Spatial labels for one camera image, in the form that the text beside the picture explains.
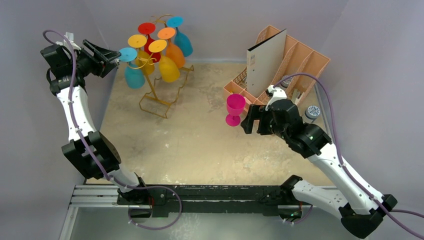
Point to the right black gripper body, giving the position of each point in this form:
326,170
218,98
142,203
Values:
261,120

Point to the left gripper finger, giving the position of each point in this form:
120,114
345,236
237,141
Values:
101,54
108,67

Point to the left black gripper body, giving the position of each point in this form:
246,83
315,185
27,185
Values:
85,64

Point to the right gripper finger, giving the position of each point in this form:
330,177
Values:
254,113
266,127

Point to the pink wine glass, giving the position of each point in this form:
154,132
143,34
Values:
235,104

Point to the blue wine glass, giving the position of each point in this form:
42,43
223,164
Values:
180,39
133,76

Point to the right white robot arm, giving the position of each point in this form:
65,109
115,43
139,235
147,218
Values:
360,211

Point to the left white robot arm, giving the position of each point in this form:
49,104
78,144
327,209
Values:
88,150

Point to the rear yellow wine glass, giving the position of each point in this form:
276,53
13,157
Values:
143,61

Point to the yellow wine glass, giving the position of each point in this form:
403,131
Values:
167,67
143,61

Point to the red wine glass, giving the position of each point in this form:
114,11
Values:
148,28

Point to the front yellow wine glass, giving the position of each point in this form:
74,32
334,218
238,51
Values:
167,67

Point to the orange wine glass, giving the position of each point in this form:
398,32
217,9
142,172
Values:
173,51

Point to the grey tape roll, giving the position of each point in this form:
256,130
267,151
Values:
312,112

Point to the patterned tin in organizer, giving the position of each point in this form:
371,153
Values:
286,82

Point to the white binder folder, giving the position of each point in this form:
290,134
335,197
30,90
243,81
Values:
264,59

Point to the peach plastic file organizer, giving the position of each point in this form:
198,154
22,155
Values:
297,58

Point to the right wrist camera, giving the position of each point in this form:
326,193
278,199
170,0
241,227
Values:
274,93

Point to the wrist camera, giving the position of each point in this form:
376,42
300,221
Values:
68,38
274,93

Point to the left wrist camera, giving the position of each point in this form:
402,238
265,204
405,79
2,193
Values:
68,38

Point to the gold wire glass rack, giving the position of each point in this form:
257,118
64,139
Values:
151,95

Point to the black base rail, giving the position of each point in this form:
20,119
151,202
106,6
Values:
267,200

